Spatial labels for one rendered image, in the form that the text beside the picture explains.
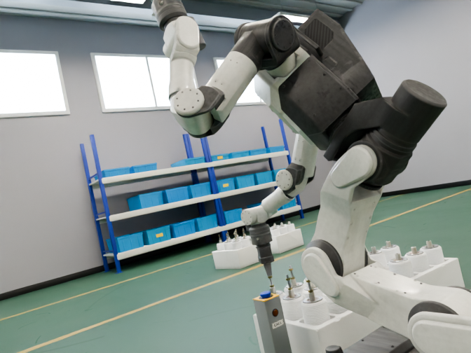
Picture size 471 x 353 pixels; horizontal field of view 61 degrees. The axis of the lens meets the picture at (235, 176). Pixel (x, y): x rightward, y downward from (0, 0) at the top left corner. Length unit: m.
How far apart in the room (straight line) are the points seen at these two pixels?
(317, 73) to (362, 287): 0.59
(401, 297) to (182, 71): 0.80
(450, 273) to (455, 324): 1.11
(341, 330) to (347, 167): 0.71
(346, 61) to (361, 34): 8.00
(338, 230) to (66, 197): 5.53
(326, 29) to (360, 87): 0.21
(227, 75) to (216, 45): 7.38
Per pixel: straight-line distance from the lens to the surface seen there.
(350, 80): 1.12
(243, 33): 1.12
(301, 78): 1.14
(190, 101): 0.97
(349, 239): 1.17
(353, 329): 1.62
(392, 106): 1.01
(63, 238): 6.35
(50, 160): 6.45
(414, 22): 8.53
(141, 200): 5.97
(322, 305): 1.53
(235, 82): 1.02
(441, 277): 2.07
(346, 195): 1.09
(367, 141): 1.05
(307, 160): 1.47
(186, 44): 1.11
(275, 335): 1.48
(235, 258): 3.89
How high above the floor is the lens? 0.69
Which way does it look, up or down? 3 degrees up
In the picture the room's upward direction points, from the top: 12 degrees counter-clockwise
